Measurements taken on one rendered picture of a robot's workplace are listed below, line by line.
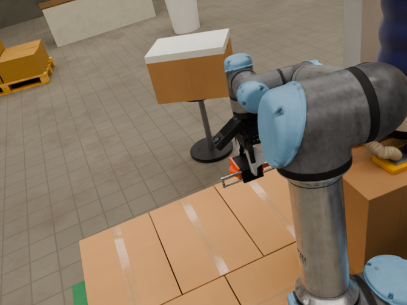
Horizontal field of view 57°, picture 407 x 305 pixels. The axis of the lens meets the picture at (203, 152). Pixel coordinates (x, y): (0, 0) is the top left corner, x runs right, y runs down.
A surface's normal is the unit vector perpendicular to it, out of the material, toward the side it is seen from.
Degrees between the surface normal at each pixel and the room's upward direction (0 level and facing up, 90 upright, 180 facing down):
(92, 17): 90
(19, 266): 0
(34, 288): 0
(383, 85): 42
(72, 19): 90
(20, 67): 90
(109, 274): 0
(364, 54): 90
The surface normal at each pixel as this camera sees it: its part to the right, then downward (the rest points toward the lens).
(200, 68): -0.16, 0.58
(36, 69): 0.16, 0.53
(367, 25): 0.37, 0.47
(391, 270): -0.07, -0.84
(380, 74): 0.04, -0.57
